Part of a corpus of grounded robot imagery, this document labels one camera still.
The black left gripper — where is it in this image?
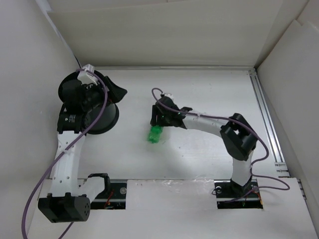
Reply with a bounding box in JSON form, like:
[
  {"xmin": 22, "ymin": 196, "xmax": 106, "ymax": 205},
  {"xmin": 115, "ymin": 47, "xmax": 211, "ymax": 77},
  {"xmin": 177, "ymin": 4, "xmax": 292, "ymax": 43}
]
[{"xmin": 81, "ymin": 76, "xmax": 126, "ymax": 112}]

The green plastic soda bottle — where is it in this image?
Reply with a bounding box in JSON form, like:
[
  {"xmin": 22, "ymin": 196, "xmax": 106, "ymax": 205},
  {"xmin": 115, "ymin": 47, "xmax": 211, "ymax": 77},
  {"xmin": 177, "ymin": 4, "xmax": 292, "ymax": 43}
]
[{"xmin": 147, "ymin": 125, "xmax": 163, "ymax": 143}]

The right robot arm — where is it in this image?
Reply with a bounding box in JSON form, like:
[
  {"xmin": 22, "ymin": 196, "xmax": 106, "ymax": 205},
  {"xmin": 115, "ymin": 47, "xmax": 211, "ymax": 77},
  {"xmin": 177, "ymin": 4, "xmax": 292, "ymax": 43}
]
[{"xmin": 150, "ymin": 94, "xmax": 257, "ymax": 197}]

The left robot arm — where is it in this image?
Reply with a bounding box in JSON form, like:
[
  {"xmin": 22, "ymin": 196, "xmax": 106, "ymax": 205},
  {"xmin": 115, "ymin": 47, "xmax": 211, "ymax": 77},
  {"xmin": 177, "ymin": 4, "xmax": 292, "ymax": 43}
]
[{"xmin": 38, "ymin": 72, "xmax": 127, "ymax": 223}]

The black plastic bin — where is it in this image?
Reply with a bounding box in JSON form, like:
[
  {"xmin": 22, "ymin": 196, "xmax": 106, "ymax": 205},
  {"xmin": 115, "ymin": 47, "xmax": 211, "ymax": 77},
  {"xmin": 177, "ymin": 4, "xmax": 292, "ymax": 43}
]
[{"xmin": 57, "ymin": 71, "xmax": 119, "ymax": 134}]

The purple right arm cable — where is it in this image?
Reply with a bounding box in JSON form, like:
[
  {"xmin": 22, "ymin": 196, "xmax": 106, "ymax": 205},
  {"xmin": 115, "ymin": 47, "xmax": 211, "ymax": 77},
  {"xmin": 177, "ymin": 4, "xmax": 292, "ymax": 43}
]
[{"xmin": 151, "ymin": 87, "xmax": 291, "ymax": 204}]

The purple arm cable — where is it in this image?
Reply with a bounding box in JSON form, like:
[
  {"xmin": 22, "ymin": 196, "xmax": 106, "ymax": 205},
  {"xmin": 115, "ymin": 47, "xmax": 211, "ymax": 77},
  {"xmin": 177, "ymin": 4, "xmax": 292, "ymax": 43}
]
[
  {"xmin": 151, "ymin": 87, "xmax": 291, "ymax": 204},
  {"xmin": 21, "ymin": 67, "xmax": 110, "ymax": 239}
]

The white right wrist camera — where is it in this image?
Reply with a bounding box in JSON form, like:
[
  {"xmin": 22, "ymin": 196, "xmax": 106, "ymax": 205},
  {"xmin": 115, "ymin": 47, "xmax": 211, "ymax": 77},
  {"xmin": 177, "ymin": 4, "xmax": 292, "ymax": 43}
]
[{"xmin": 161, "ymin": 93, "xmax": 174, "ymax": 101}]

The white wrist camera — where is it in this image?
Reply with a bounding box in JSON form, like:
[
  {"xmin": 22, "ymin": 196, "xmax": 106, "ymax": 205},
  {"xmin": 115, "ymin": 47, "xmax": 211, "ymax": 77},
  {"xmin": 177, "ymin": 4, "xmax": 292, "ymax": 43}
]
[
  {"xmin": 77, "ymin": 64, "xmax": 98, "ymax": 85},
  {"xmin": 161, "ymin": 93, "xmax": 174, "ymax": 101}
]

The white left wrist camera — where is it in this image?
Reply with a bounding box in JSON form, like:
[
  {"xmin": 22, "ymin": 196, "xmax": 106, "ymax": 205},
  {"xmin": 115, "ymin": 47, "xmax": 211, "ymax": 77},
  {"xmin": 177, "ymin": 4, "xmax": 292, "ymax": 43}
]
[{"xmin": 77, "ymin": 64, "xmax": 98, "ymax": 85}]

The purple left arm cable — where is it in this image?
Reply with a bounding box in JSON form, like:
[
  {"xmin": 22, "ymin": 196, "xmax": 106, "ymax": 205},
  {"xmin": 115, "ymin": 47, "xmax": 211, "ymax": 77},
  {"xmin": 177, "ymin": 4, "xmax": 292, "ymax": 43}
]
[{"xmin": 21, "ymin": 67, "xmax": 110, "ymax": 239}]

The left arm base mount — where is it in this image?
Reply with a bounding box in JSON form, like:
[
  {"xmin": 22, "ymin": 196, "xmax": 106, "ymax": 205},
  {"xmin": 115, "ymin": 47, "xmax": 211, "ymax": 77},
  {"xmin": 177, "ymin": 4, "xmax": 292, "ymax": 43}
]
[{"xmin": 91, "ymin": 181, "xmax": 127, "ymax": 210}]

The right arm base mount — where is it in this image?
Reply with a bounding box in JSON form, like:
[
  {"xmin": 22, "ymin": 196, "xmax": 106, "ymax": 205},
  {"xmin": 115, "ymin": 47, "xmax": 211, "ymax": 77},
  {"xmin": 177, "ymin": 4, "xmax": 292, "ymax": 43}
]
[{"xmin": 211, "ymin": 180, "xmax": 263, "ymax": 209}]

